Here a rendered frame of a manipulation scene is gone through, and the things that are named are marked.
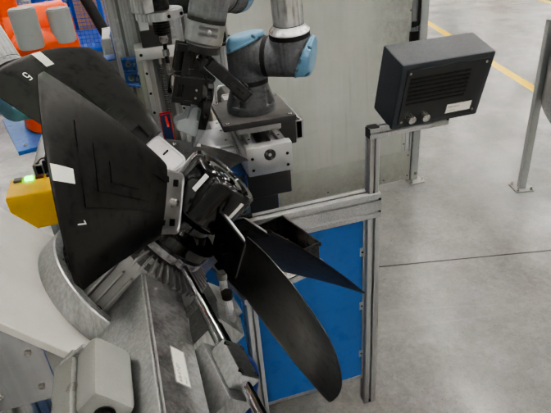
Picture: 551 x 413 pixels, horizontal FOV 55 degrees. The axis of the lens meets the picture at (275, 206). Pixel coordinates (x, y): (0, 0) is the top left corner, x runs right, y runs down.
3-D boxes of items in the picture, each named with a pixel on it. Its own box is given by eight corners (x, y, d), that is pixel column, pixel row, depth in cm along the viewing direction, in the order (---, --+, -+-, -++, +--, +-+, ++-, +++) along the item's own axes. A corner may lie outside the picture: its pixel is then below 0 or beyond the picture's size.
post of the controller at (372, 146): (369, 194, 148) (370, 129, 138) (364, 189, 151) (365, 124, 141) (379, 192, 149) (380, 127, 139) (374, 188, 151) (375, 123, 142)
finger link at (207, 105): (194, 124, 111) (200, 83, 107) (202, 124, 111) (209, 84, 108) (198, 131, 107) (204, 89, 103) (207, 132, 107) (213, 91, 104)
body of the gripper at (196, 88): (166, 95, 110) (174, 36, 105) (207, 101, 113) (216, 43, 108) (170, 106, 104) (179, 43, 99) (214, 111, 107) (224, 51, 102)
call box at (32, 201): (19, 238, 120) (3, 197, 115) (24, 217, 129) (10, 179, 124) (91, 223, 124) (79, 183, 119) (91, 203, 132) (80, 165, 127)
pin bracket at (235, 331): (184, 353, 91) (219, 318, 90) (183, 334, 96) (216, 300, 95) (211, 369, 94) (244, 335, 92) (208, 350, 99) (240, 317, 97)
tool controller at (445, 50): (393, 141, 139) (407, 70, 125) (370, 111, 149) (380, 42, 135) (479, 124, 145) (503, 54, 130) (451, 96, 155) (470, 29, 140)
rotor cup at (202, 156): (210, 279, 81) (267, 219, 79) (133, 224, 76) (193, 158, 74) (204, 238, 94) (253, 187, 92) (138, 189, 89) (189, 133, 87)
